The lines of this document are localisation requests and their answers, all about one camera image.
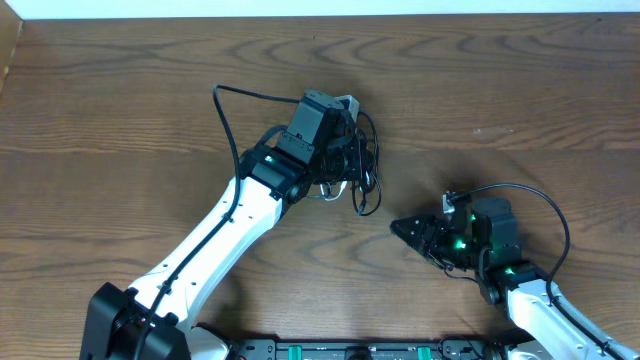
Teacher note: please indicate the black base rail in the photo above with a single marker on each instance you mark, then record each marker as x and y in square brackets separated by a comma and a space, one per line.
[450, 347]

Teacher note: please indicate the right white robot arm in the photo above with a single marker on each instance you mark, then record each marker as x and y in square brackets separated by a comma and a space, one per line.
[481, 236]

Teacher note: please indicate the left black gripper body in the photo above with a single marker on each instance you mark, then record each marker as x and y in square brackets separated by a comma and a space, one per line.
[353, 163]

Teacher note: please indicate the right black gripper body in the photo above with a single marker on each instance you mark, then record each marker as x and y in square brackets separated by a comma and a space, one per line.
[439, 240]

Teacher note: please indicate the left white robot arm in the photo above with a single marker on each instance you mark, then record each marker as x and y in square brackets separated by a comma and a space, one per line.
[155, 317]

